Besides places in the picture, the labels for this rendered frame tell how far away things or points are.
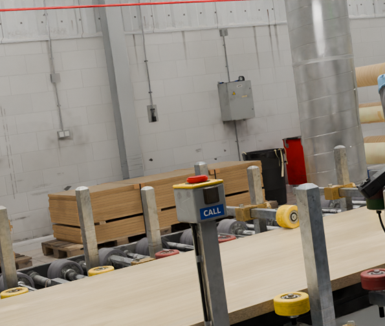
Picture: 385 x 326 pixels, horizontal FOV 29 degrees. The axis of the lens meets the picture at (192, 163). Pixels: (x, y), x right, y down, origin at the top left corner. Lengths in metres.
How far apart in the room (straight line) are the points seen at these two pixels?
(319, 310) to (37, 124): 7.52
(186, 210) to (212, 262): 0.11
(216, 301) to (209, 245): 0.10
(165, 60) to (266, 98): 1.70
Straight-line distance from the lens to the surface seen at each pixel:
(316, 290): 1.56
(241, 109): 10.03
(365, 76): 9.24
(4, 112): 8.79
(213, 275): 1.39
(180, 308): 1.77
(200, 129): 9.92
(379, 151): 8.90
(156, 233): 2.58
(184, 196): 1.36
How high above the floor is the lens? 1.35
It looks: 4 degrees down
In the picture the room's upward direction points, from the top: 8 degrees counter-clockwise
